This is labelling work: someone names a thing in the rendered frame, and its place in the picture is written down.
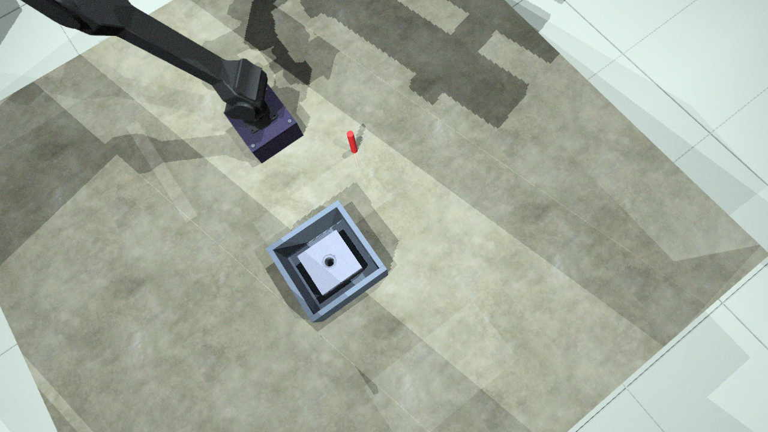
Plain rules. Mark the red peg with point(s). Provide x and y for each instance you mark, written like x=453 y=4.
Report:
x=352 y=142

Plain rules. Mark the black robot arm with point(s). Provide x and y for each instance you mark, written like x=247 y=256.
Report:
x=239 y=83

